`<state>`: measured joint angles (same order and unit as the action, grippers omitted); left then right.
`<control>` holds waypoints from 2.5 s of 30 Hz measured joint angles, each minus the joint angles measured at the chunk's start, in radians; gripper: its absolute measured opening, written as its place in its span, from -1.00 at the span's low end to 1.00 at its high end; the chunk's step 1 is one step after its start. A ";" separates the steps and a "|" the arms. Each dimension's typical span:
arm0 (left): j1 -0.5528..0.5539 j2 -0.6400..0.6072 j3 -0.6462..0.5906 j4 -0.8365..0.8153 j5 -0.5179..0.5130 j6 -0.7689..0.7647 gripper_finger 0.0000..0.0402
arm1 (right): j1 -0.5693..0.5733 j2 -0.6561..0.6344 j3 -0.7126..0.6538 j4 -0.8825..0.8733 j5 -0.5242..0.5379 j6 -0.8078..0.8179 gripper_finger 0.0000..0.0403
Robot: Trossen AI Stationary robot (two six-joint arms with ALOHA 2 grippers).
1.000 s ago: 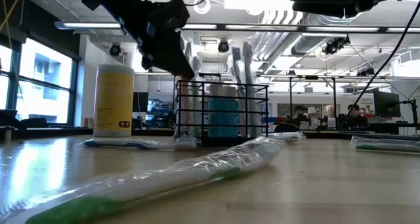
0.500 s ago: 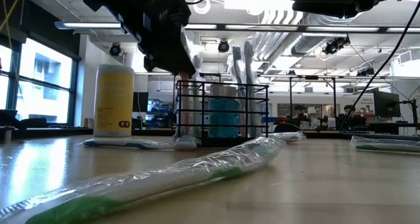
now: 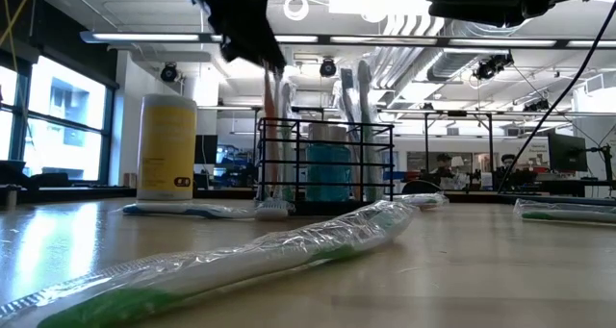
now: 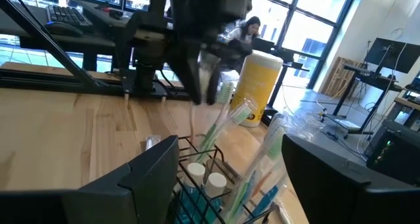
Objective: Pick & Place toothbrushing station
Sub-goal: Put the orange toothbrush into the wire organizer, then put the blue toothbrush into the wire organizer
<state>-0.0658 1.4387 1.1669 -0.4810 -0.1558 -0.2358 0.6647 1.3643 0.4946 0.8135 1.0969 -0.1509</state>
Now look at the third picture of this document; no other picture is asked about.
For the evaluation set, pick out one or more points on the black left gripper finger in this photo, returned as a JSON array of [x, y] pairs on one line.
[[238, 49], [269, 49]]

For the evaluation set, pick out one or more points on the orange toothbrush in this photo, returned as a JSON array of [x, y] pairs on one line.
[[271, 126]]

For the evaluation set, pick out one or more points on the blue toothbrush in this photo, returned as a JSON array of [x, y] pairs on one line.
[[192, 210], [347, 107]]

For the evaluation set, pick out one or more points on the long ceiling light strip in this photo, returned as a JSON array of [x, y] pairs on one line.
[[500, 42]]

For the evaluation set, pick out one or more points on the black background screen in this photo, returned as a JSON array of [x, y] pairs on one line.
[[206, 149]]

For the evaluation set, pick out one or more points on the yellow wipes canister white lid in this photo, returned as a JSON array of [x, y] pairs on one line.
[[166, 145]]

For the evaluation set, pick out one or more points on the person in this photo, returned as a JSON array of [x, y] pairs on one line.
[[445, 162], [507, 162]]

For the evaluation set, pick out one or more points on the black computer monitor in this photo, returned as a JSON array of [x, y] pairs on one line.
[[568, 152]]

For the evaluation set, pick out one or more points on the black dome ceiling camera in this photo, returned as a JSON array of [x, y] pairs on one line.
[[169, 72], [328, 68]]

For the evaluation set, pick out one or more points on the black camera on ceiling mount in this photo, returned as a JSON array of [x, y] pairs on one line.
[[491, 67]]

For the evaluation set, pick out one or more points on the silver ventilation duct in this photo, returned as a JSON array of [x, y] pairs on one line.
[[447, 63]]

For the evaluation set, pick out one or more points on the black background rig frame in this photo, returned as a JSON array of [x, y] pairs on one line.
[[457, 112]]

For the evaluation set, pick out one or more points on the black aluminium table frame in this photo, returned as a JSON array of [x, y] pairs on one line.
[[226, 193]]

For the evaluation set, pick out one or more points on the window with dark frame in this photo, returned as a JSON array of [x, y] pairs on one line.
[[67, 97]]

